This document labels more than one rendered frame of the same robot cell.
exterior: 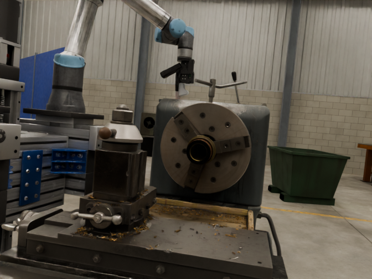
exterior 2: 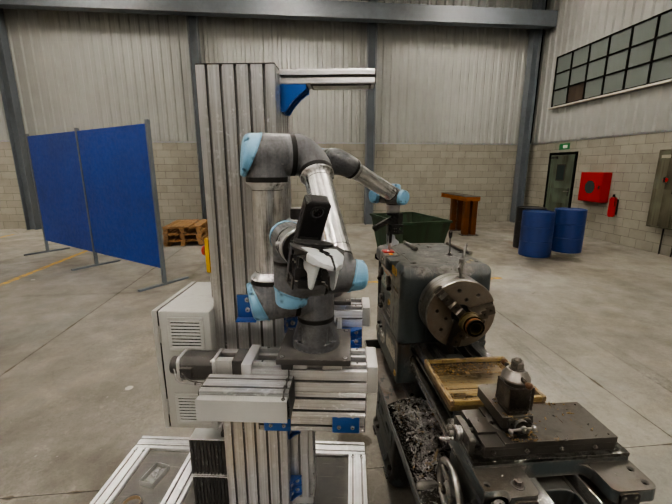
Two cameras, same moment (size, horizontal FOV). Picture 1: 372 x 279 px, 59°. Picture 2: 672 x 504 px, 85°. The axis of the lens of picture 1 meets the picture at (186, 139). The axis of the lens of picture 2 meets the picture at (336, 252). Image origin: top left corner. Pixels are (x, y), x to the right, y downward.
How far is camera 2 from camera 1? 1.05 m
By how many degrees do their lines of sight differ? 18
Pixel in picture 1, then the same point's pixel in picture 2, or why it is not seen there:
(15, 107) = not seen: hidden behind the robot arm
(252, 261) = (605, 434)
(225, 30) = not seen: hidden behind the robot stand
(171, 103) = (414, 271)
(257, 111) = (482, 271)
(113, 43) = (156, 94)
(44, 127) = not seen: hidden behind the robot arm
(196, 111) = (454, 288)
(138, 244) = (549, 439)
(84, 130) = (357, 311)
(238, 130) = (486, 298)
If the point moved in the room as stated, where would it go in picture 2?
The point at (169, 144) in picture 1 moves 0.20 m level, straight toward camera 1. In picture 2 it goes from (434, 315) to (462, 334)
